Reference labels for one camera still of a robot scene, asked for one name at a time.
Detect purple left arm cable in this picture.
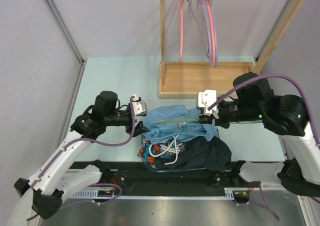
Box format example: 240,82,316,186
26,96,138,222

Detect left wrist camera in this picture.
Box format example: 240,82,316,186
130,94,148,117

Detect aluminium corner frame post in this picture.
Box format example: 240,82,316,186
36,0,87,66

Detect blue patterned shorts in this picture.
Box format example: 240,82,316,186
137,138,187,169

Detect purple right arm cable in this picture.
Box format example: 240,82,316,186
207,73,320,222

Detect salmon pink hanger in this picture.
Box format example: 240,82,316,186
204,0,218,68

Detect sage green hanger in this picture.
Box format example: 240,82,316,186
149,117,200,126

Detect lavender hanger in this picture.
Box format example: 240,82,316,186
202,0,218,65

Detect pink hanger left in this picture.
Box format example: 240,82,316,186
177,0,184,63

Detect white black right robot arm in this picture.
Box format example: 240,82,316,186
196,72,320,198

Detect dark navy shorts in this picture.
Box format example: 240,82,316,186
154,136,232,171

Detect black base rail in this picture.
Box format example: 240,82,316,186
98,162,259,198

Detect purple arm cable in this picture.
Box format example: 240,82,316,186
26,96,138,222
207,73,320,222

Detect white cable duct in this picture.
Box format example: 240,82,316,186
72,188,237,201

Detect light blue shorts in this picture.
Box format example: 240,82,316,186
143,105,218,144

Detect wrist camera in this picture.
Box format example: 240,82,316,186
130,94,148,117
196,89,219,119

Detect purple hanger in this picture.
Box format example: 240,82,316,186
187,0,213,65

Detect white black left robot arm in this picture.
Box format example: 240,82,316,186
10,91,148,226

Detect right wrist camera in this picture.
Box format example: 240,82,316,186
196,89,219,119

